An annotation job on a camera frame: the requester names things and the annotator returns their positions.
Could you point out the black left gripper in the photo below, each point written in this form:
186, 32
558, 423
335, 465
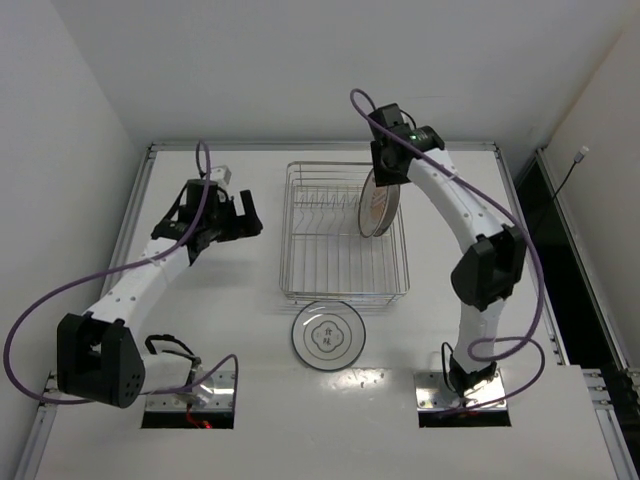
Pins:
235, 216

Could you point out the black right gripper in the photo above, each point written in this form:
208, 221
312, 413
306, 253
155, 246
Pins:
382, 173

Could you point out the green rim lettered plate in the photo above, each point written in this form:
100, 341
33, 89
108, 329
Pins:
391, 206

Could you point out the orange sunburst plate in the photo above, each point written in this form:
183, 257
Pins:
371, 207

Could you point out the metal wire dish rack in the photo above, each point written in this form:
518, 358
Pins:
323, 254

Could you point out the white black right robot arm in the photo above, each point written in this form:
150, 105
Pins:
492, 252

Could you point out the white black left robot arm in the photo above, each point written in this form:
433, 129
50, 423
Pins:
100, 356

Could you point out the white plate with centre emblem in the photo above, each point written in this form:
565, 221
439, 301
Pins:
328, 336

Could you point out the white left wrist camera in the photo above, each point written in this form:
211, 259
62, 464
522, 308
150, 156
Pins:
221, 175

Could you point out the aluminium table frame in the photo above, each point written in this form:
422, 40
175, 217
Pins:
296, 423

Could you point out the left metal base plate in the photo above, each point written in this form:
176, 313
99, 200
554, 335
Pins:
214, 395

